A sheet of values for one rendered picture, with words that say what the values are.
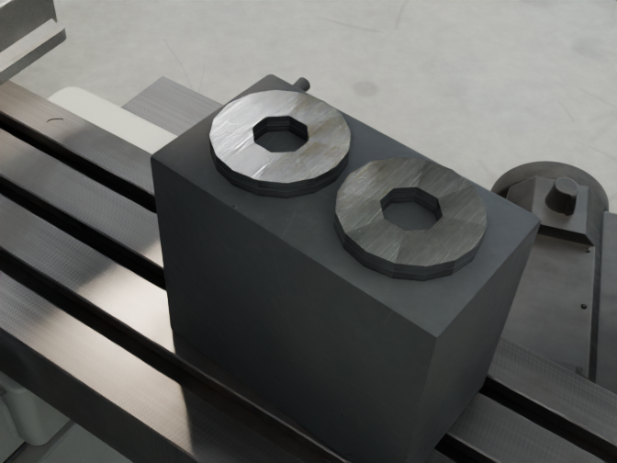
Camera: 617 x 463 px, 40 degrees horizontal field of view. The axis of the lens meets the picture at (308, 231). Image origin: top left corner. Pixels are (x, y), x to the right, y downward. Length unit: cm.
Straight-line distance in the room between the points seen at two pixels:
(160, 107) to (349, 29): 159
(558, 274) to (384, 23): 164
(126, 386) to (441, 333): 28
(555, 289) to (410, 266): 80
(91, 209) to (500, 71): 201
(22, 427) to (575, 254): 83
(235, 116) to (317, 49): 210
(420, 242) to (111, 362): 29
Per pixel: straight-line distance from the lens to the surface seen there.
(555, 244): 132
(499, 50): 275
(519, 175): 143
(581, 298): 126
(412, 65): 262
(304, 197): 52
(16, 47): 96
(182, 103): 121
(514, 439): 66
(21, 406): 80
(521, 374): 69
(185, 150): 55
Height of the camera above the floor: 151
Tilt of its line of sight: 47 degrees down
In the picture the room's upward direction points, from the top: 4 degrees clockwise
